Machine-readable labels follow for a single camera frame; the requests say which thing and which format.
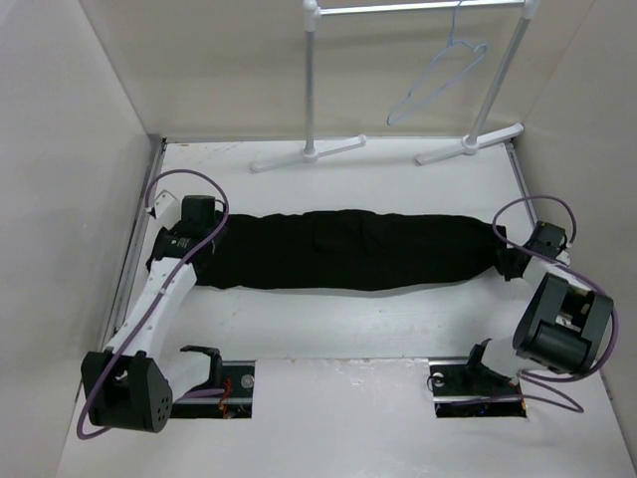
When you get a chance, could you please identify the white clothes rack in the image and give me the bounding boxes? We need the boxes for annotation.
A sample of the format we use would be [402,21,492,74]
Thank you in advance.
[250,1,540,173]

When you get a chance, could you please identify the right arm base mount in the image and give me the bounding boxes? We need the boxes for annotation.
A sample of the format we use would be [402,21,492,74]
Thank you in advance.
[427,359,527,418]

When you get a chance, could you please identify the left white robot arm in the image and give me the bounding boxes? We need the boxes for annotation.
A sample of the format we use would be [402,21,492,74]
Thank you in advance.
[76,191,228,440]

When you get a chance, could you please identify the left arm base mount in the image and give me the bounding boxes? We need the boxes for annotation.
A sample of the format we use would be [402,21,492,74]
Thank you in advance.
[170,361,256,419]

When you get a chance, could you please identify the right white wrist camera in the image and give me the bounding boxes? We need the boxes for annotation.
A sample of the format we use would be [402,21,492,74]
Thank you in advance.
[555,249,570,267]

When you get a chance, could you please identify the black trousers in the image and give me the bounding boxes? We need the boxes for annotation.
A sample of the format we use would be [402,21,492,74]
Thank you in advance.
[191,210,511,292]

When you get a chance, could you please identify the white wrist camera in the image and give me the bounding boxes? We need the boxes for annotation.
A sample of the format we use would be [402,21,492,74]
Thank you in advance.
[144,190,181,229]
[555,249,570,267]

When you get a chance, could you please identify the light blue wire hanger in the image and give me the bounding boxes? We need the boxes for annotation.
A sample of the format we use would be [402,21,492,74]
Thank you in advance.
[386,1,489,126]

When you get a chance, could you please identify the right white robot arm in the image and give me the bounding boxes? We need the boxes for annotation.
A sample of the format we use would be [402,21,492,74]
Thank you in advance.
[461,222,614,394]

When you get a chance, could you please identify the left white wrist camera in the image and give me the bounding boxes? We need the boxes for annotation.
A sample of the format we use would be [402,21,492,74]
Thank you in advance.
[144,190,181,229]

